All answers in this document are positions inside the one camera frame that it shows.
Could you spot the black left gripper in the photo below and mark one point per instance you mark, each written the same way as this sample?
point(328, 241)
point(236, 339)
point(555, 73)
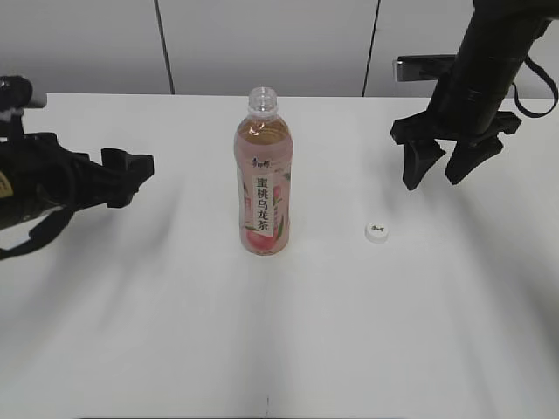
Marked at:
point(39, 175)

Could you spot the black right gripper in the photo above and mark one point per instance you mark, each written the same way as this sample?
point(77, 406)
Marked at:
point(463, 108)

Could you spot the white bottle cap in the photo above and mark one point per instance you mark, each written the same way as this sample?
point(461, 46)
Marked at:
point(377, 233)

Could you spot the peach oolong tea bottle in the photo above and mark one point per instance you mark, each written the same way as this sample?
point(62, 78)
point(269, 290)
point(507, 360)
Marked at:
point(263, 150)

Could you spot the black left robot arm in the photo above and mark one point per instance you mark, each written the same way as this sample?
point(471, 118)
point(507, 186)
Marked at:
point(39, 175)

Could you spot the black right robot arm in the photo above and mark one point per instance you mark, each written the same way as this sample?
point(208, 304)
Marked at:
point(499, 37)

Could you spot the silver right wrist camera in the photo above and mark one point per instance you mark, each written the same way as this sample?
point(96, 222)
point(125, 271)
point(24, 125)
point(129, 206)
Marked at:
point(421, 67)

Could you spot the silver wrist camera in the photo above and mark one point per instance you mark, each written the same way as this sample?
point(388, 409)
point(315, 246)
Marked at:
point(18, 94)
point(421, 67)

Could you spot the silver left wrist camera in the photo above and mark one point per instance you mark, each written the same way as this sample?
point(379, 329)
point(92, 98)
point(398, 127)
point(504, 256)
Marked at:
point(18, 94)

